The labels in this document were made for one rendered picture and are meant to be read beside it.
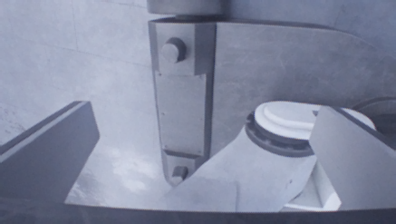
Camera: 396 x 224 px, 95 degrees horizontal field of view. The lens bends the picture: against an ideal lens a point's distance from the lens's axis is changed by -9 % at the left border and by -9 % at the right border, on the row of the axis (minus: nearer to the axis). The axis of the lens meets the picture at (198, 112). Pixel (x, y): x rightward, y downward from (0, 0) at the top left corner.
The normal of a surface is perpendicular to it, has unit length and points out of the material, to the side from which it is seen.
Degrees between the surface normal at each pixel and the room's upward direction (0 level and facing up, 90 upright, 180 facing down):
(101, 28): 0
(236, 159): 90
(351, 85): 0
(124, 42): 0
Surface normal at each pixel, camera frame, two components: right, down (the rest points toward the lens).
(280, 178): 0.01, -0.87
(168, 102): -0.22, 0.48
